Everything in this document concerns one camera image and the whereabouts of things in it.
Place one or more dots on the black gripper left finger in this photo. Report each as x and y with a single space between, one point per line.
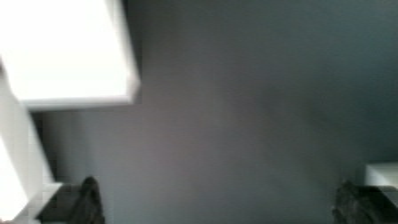
75 207

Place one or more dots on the white cabinet top block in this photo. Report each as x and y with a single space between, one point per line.
381 175

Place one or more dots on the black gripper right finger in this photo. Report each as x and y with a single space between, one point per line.
363 205

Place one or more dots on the white cabinet body box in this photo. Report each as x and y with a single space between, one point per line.
66 53

